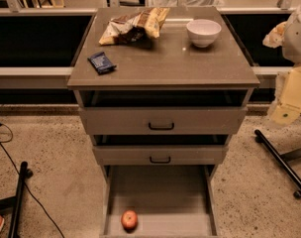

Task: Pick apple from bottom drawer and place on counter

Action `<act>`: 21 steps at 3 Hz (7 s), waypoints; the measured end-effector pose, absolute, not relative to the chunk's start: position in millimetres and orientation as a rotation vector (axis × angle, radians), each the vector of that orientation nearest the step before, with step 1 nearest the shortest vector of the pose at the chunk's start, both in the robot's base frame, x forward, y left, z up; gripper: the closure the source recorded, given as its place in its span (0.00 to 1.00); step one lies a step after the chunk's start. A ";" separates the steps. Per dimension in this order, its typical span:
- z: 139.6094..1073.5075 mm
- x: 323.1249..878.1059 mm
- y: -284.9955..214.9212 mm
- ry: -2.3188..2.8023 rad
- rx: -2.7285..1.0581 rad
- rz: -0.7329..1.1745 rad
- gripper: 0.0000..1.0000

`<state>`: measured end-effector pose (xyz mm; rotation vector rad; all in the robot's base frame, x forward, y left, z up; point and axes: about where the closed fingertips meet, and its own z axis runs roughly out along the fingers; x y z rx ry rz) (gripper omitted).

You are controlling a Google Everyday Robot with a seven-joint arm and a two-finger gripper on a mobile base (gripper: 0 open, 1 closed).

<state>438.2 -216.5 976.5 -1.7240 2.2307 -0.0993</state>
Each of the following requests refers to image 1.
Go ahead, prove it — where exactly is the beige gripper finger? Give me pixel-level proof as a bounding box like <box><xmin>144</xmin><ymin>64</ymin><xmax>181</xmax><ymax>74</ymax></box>
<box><xmin>262</xmin><ymin>22</ymin><xmax>286</xmax><ymax>49</ymax></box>

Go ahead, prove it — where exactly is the red apple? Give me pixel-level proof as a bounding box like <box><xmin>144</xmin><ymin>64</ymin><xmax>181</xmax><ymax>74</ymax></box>
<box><xmin>121</xmin><ymin>210</ymin><xmax>138</xmax><ymax>230</ymax></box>

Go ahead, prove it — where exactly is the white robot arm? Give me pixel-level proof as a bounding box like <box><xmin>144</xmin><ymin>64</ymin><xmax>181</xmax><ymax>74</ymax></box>
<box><xmin>262</xmin><ymin>3</ymin><xmax>301</xmax><ymax>126</ymax></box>

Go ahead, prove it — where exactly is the grey drawer cabinet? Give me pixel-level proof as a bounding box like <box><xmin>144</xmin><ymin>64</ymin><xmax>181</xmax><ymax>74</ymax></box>
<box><xmin>66</xmin><ymin>5</ymin><xmax>261</xmax><ymax>238</ymax></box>

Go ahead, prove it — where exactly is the top grey drawer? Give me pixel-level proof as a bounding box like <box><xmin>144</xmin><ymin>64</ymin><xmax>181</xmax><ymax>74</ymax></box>
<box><xmin>79</xmin><ymin>90</ymin><xmax>246</xmax><ymax>135</ymax></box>

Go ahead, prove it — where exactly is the grey drawer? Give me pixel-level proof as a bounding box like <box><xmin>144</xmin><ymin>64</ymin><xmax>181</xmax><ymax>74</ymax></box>
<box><xmin>100</xmin><ymin>166</ymin><xmax>221</xmax><ymax>238</ymax></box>
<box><xmin>79</xmin><ymin>90</ymin><xmax>246</xmax><ymax>135</ymax></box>
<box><xmin>93</xmin><ymin>135</ymin><xmax>228</xmax><ymax>166</ymax></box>

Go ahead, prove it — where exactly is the bottom grey drawer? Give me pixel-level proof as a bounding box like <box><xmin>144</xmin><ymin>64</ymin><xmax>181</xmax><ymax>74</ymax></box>
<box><xmin>100</xmin><ymin>166</ymin><xmax>221</xmax><ymax>238</ymax></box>

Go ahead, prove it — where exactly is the middle grey drawer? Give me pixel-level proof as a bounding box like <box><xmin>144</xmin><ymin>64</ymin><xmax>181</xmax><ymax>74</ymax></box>
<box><xmin>93</xmin><ymin>135</ymin><xmax>228</xmax><ymax>166</ymax></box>

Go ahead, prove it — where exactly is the white ceramic bowl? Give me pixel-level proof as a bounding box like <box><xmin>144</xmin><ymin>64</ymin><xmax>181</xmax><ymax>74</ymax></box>
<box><xmin>186</xmin><ymin>19</ymin><xmax>222</xmax><ymax>48</ymax></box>

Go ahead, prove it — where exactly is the black stand leg right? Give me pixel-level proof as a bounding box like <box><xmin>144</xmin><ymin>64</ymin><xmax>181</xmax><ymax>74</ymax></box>
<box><xmin>254</xmin><ymin>130</ymin><xmax>301</xmax><ymax>199</ymax></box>

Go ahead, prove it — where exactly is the black stand leg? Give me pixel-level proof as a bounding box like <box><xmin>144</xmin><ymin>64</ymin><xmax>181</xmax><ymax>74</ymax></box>
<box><xmin>254</xmin><ymin>130</ymin><xmax>301</xmax><ymax>199</ymax></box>
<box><xmin>0</xmin><ymin>162</ymin><xmax>33</xmax><ymax>238</ymax></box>

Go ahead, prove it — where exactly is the yellow brown chip bag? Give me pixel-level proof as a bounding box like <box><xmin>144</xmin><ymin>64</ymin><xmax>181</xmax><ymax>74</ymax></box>
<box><xmin>99</xmin><ymin>7</ymin><xmax>170</xmax><ymax>46</ymax></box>

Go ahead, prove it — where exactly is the blue snack bar wrapper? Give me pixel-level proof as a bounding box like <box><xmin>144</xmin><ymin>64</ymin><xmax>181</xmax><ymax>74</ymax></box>
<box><xmin>88</xmin><ymin>52</ymin><xmax>116</xmax><ymax>74</ymax></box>

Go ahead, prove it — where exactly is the black stand leg left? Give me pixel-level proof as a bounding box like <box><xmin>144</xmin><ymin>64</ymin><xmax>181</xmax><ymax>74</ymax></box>
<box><xmin>0</xmin><ymin>162</ymin><xmax>33</xmax><ymax>238</ymax></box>

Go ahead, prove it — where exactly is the black floor cable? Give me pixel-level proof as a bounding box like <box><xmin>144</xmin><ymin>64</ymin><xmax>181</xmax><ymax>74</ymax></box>
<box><xmin>0</xmin><ymin>116</ymin><xmax>65</xmax><ymax>238</ymax></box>

